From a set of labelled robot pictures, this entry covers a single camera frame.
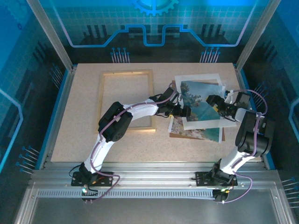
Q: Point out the brown backing board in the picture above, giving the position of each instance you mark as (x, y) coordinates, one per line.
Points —
(174, 135)

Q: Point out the white mat board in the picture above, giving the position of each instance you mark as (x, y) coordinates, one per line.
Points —
(198, 78)

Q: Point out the sea and trees photo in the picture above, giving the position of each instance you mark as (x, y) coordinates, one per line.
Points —
(203, 135)

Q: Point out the light wooden picture frame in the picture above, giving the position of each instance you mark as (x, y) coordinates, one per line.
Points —
(127, 72)

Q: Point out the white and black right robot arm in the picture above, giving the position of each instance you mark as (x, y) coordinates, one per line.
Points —
(254, 130)

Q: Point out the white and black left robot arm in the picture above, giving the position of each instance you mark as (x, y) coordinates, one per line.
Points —
(142, 109)

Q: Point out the black controller module with LED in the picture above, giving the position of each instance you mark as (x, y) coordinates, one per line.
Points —
(86, 190)
(222, 196)

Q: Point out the grey metal tray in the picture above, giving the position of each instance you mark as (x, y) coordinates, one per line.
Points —
(151, 210)

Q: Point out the aluminium cross rail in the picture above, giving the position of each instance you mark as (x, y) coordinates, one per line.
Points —
(151, 173)

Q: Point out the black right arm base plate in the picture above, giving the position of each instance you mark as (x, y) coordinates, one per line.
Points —
(201, 179)

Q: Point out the aluminium corner post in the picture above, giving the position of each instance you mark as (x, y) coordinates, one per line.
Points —
(50, 35)
(257, 35)

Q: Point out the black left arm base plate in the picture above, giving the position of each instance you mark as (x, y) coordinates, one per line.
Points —
(76, 180)

